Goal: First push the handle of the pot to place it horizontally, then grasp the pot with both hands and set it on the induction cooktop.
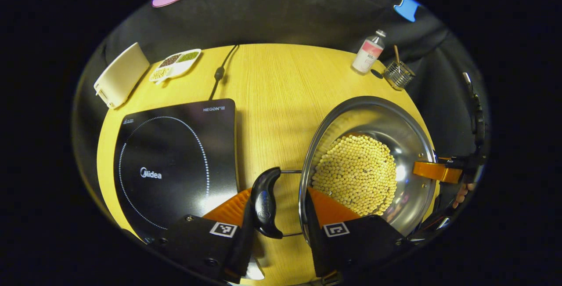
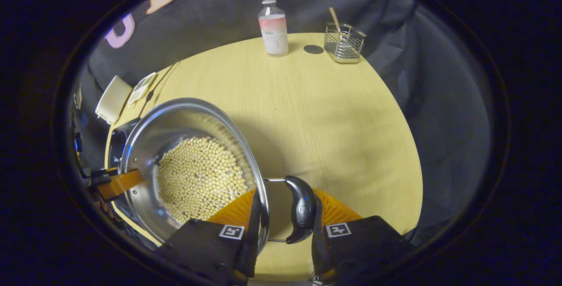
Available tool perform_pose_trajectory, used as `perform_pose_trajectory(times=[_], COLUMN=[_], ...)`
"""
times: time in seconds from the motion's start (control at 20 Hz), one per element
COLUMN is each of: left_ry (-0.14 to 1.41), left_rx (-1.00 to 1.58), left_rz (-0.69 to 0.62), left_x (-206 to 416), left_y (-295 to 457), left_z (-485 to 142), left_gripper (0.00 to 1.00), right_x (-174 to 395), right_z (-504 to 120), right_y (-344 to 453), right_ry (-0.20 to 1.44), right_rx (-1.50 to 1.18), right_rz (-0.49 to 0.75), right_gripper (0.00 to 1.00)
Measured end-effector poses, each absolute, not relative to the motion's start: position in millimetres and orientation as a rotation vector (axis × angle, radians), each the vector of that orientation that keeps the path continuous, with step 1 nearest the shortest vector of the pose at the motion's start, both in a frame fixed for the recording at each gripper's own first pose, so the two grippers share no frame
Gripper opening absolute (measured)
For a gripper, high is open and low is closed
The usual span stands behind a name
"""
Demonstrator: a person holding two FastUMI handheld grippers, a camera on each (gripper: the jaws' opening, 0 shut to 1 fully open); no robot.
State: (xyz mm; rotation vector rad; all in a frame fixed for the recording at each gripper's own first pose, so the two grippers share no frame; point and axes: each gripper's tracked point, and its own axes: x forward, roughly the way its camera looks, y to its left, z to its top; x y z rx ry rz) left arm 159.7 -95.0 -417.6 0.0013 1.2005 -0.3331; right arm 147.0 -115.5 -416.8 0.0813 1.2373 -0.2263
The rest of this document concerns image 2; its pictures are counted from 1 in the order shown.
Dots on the clear bottle with pink label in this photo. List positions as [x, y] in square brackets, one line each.
[273, 31]

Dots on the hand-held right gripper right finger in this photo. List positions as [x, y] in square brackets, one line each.
[320, 255]

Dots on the white toaster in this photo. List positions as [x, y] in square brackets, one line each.
[112, 99]

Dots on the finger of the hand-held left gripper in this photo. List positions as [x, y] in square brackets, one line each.
[123, 182]

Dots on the stainless steel pot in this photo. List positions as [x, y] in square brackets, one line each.
[175, 119]

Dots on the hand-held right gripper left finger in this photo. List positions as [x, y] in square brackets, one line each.
[250, 255]

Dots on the black backdrop cloth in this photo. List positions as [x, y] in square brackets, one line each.
[439, 101]

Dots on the pile of soybeans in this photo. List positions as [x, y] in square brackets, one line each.
[197, 176]

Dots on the wooden stick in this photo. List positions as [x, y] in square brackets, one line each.
[335, 18]

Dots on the black induction cooktop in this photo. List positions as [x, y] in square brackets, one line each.
[116, 145]

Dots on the white divided dish with beans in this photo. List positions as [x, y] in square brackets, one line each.
[141, 88]

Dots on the small dark round disc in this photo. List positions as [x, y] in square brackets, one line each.
[313, 49]

